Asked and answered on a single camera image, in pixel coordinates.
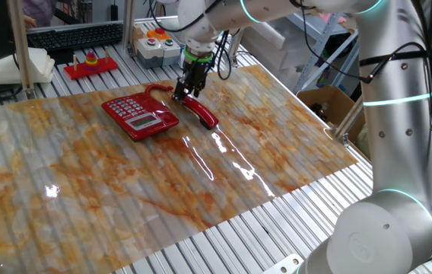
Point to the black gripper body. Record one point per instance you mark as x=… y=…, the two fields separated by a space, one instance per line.
x=195 y=74

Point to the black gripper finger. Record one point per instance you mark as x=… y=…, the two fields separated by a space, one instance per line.
x=197 y=90
x=177 y=92

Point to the red telephone handset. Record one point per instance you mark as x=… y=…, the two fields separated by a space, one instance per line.
x=202 y=112

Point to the purple sleeved forearm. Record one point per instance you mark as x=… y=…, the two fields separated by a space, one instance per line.
x=39 y=9

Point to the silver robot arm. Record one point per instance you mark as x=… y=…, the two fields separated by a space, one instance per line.
x=398 y=160

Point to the red telephone base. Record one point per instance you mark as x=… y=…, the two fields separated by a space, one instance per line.
x=155 y=116

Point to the person's bare hand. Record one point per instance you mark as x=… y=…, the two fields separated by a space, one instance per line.
x=29 y=22

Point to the grey two-button box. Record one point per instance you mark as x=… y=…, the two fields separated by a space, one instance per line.
x=155 y=55

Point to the orange emergency stop button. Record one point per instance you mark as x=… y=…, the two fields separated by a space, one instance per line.
x=159 y=35

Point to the red peg toy base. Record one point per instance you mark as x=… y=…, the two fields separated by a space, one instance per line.
x=94 y=72

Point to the translucent storage bin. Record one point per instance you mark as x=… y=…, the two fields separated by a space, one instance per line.
x=277 y=45

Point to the rainbow stacking rings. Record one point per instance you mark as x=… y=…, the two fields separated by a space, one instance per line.
x=91 y=61

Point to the orange marble pattern mat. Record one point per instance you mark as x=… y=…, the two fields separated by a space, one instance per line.
x=124 y=182

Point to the grey metal shelf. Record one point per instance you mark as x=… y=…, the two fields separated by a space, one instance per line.
x=299 y=30

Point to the black keyboard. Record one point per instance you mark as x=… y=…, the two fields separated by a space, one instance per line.
x=75 y=36

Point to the brown cardboard box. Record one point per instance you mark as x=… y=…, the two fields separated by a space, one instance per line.
x=330 y=100

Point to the pink paper sheet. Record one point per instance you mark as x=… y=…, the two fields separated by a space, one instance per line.
x=332 y=18

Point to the green fabric bag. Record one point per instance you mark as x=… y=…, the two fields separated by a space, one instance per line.
x=362 y=141

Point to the aluminium frame post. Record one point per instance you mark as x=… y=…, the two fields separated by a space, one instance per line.
x=236 y=45
x=128 y=23
x=22 y=57
x=349 y=122

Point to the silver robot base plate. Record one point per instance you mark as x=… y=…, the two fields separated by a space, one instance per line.
x=284 y=266

